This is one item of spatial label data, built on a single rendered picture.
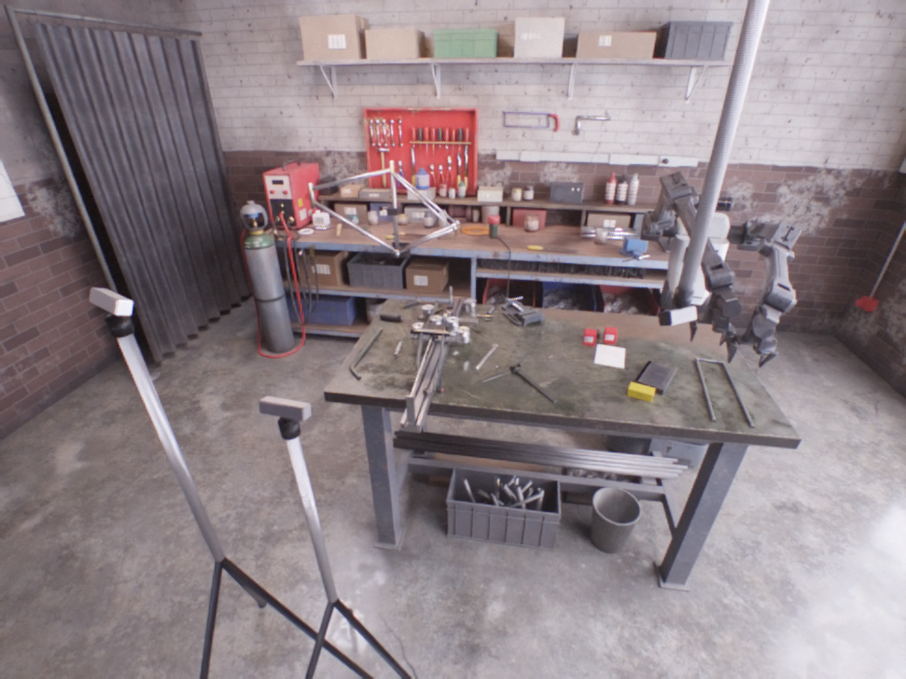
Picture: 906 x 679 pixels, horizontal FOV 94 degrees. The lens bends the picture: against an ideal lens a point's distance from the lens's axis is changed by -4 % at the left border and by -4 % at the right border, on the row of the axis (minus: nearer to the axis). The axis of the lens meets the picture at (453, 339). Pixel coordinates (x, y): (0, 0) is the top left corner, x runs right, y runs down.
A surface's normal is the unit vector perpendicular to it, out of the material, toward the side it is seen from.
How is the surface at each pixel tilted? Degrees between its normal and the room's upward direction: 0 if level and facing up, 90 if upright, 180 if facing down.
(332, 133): 90
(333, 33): 93
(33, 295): 90
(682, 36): 90
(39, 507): 0
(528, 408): 0
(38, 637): 0
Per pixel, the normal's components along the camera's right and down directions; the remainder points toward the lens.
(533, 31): -0.15, 0.51
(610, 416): 0.00, -0.87
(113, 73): 0.54, 0.43
